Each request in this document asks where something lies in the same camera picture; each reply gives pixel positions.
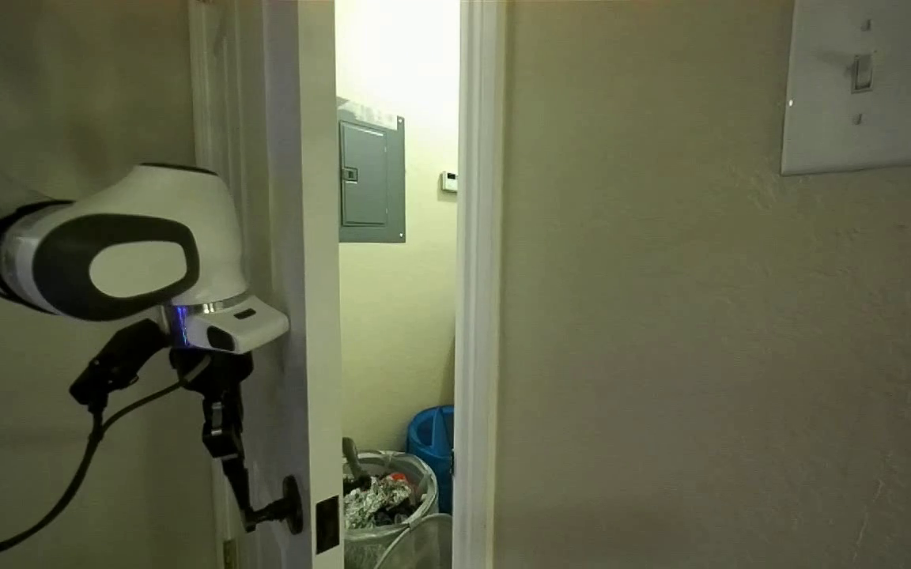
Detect white light switch plate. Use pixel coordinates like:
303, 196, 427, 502
778, 0, 911, 180

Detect white mesh basket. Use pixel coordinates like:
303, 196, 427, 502
369, 510, 460, 569

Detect white panel door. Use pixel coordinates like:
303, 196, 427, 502
183, 0, 346, 569

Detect full trash bin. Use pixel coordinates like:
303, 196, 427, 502
337, 440, 442, 569

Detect black looping cable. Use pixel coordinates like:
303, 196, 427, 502
0, 379, 185, 569

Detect white door frame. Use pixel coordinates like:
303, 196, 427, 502
448, 0, 508, 569

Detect grey electrical panel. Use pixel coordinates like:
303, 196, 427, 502
334, 112, 411, 246

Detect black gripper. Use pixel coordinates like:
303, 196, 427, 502
169, 346, 263, 530

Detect blue bin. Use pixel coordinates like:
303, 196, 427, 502
402, 401, 460, 514

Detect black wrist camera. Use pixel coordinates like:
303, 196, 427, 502
67, 316, 173, 418

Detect black lever door handle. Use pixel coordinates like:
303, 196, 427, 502
240, 475, 308, 534

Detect black door latch plate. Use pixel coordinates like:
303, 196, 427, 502
314, 494, 346, 555

